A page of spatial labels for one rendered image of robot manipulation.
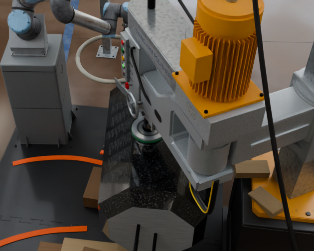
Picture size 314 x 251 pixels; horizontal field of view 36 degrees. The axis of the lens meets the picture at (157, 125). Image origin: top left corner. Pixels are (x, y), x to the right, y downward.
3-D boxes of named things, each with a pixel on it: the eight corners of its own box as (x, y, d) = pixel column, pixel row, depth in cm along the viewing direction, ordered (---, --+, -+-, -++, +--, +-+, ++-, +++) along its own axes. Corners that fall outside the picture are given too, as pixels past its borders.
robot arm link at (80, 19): (59, 19, 268) (119, 39, 329) (62, -3, 267) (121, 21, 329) (43, 18, 273) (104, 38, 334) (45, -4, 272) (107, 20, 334)
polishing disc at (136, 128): (137, 144, 286) (137, 143, 286) (127, 121, 300) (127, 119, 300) (171, 136, 292) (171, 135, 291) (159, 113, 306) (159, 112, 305)
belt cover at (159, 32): (259, 135, 198) (267, 105, 186) (206, 153, 190) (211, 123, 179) (162, 17, 259) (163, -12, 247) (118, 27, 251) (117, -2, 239)
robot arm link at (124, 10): (122, -1, 325) (137, 1, 324) (123, 15, 334) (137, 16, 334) (120, 8, 319) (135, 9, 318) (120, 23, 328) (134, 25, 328)
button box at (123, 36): (131, 81, 267) (130, 39, 247) (126, 82, 266) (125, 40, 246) (125, 72, 272) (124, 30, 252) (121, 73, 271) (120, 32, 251)
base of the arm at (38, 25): (15, 41, 344) (12, 40, 334) (13, 14, 343) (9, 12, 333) (42, 39, 344) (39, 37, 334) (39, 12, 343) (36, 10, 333)
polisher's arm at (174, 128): (230, 193, 236) (246, 123, 201) (189, 208, 228) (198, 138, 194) (166, 100, 282) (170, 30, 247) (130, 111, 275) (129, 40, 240)
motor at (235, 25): (266, 99, 189) (288, 11, 160) (196, 121, 179) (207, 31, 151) (230, 59, 206) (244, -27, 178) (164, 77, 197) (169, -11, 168)
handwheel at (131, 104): (152, 119, 261) (152, 98, 251) (135, 124, 258) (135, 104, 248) (141, 102, 271) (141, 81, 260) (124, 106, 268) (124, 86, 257)
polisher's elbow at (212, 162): (213, 140, 235) (218, 111, 221) (234, 168, 223) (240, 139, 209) (179, 152, 229) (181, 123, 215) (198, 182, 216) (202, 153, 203)
